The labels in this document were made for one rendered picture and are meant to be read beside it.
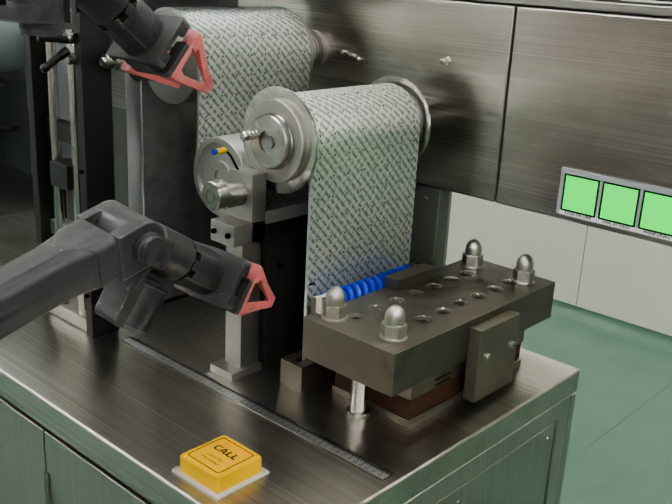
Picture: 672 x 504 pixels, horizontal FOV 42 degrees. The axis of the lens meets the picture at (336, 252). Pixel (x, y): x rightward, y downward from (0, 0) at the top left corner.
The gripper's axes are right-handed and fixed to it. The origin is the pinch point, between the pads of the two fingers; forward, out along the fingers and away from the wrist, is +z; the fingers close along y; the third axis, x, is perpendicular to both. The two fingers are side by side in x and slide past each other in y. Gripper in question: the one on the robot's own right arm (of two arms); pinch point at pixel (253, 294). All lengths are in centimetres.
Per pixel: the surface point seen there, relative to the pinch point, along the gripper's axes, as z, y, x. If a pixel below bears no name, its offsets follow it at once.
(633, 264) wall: 273, -61, 83
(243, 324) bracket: 9.0, -7.9, -4.2
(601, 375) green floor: 251, -48, 31
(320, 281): 11.4, 0.3, 5.8
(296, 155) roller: -1.9, -1.3, 19.4
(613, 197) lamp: 28, 29, 33
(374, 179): 13.4, 0.4, 22.8
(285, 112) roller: -4.8, -3.6, 24.0
